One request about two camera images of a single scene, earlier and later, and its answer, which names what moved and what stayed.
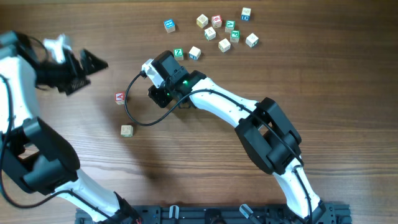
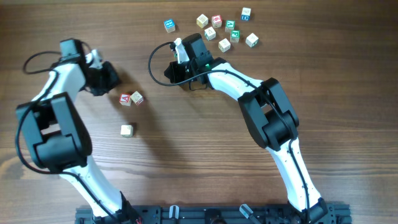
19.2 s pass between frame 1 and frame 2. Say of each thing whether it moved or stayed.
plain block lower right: stayed
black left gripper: moved
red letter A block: moved
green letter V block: stayed
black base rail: stayed
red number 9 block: stayed
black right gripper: moved
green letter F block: stayed
